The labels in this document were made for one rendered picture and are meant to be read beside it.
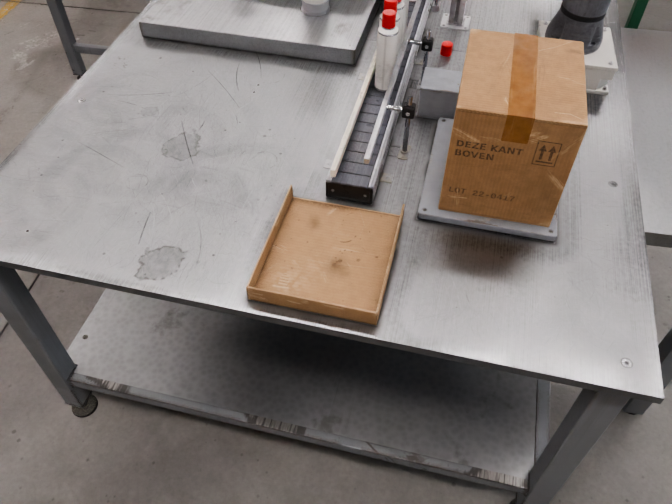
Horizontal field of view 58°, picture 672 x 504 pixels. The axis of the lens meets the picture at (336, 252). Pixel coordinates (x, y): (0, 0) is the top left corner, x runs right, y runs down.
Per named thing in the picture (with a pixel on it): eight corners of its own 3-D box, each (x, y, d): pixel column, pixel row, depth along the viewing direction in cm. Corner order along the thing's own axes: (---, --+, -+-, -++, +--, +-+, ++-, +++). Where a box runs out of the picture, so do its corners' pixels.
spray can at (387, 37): (376, 79, 162) (380, 5, 146) (395, 82, 161) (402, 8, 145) (372, 90, 158) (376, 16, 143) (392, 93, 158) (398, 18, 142)
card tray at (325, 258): (291, 197, 139) (290, 184, 136) (403, 216, 135) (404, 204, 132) (248, 299, 120) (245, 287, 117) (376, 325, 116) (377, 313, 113)
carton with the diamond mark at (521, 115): (452, 127, 153) (470, 27, 133) (550, 141, 149) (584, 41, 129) (437, 209, 134) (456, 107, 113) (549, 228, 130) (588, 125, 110)
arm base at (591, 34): (545, 20, 173) (556, -13, 165) (600, 29, 171) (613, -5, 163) (543, 49, 164) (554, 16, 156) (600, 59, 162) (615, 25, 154)
